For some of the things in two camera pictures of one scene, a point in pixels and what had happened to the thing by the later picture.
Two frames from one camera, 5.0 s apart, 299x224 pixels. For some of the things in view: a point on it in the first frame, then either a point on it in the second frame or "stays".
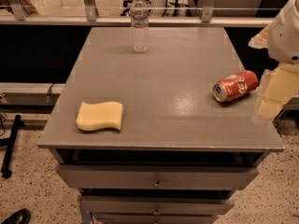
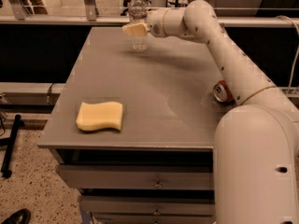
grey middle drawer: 156,204 stays
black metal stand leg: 6,171 stays
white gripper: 285,36 -> 154,23
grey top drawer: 158,176 stays
